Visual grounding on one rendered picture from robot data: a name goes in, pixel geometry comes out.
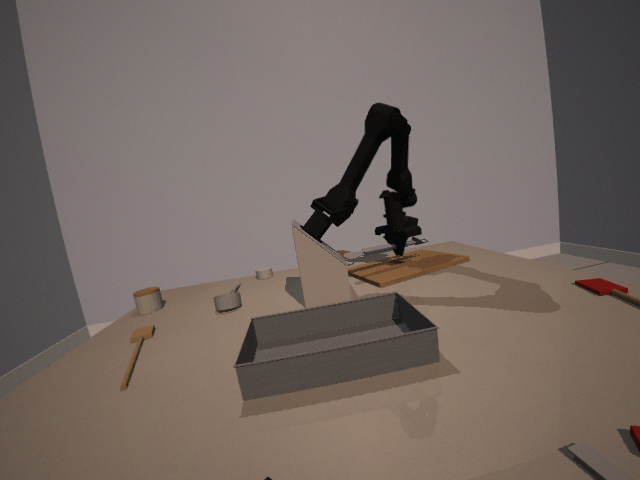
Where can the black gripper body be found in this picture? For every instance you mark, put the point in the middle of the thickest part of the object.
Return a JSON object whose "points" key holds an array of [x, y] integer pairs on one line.
{"points": [[395, 226]]}

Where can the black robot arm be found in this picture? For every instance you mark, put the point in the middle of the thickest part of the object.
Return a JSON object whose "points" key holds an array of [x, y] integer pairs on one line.
{"points": [[382, 122]]}

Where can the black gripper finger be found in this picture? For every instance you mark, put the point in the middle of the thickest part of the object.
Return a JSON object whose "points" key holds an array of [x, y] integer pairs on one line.
{"points": [[400, 244], [390, 240]]}

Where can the red spatula with wooden handle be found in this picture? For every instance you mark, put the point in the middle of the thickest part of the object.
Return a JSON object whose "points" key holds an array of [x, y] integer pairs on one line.
{"points": [[604, 287]]}

